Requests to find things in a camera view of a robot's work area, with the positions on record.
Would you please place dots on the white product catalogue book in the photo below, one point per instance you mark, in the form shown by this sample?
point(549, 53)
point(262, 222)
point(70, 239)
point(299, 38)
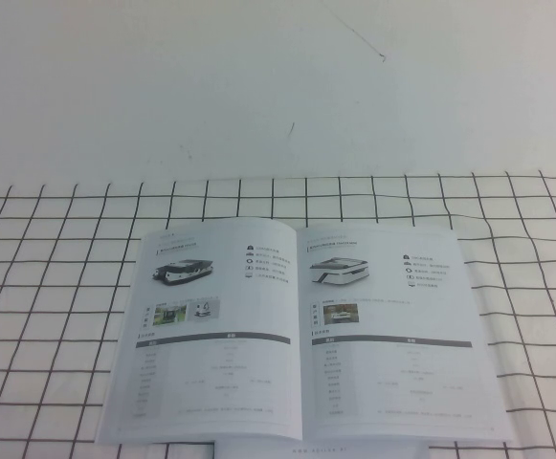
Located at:
point(239, 334)

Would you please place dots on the white black-grid checkered cloth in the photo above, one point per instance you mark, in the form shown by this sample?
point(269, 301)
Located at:
point(57, 287)

